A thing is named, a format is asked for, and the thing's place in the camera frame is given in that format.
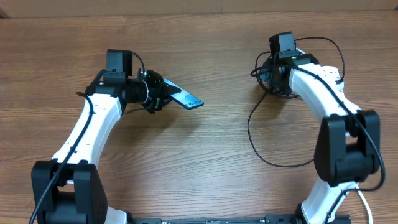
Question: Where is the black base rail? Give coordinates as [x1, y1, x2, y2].
[129, 213, 352, 224]

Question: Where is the black USB charging cable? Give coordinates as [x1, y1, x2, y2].
[247, 37, 346, 169]

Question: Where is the white power strip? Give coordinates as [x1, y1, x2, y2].
[321, 66, 345, 96]

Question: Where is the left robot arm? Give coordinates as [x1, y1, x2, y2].
[29, 49, 203, 224]

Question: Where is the blue Galaxy smartphone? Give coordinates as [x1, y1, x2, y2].
[164, 79, 204, 110]

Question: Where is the white power strip cord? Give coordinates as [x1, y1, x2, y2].
[356, 189, 374, 224]

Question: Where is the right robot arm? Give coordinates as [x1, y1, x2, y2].
[251, 32, 386, 223]

